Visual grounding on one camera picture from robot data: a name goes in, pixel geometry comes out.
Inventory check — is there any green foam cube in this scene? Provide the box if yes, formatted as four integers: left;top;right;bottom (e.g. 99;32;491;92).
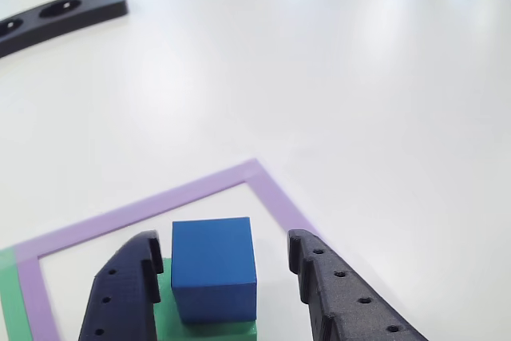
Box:
153;257;259;341

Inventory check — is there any small blue foam cube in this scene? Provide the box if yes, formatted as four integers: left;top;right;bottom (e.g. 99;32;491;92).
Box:
170;216;257;325

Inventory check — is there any green tape square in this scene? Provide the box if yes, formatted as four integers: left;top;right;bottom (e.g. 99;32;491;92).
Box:
0;247;34;341

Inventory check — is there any purple tape square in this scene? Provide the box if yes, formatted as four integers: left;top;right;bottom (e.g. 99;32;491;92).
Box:
14;158;324;341

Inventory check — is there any black power strip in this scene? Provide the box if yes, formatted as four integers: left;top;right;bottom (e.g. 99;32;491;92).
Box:
0;0;129;58

